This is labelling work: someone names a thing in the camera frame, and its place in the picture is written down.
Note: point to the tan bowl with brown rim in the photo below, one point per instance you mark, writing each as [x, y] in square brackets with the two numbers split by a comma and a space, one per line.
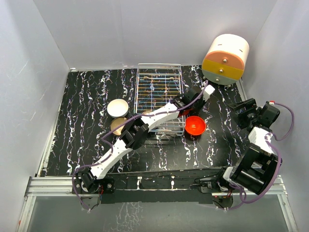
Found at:
[116, 123]

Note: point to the round mini drawer cabinet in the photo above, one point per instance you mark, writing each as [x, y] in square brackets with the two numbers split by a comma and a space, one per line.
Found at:
[225, 61]

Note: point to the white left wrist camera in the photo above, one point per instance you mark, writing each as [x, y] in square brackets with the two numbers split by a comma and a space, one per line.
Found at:
[207, 92]

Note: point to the aluminium frame rail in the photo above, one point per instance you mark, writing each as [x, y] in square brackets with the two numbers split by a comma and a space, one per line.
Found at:
[61, 186]

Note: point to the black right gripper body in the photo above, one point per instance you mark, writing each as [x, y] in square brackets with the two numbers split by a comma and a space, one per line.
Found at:
[245, 117]

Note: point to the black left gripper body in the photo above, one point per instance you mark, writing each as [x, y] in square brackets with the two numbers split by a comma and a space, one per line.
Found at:
[196, 108]

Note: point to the white wire dish rack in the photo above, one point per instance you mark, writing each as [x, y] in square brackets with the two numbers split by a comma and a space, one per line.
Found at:
[156, 85]

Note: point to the red bowl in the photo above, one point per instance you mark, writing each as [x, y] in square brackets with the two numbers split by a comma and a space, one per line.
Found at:
[195, 125]

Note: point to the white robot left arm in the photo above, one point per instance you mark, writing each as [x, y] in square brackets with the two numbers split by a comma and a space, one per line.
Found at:
[134, 133]

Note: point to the white bowl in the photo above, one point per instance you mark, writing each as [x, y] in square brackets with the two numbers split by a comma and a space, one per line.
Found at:
[117, 108]

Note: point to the black bowl with beige outside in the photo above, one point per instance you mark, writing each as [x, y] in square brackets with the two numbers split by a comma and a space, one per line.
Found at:
[147, 113]

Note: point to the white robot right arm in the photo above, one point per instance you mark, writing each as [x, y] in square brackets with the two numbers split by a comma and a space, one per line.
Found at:
[256, 167]

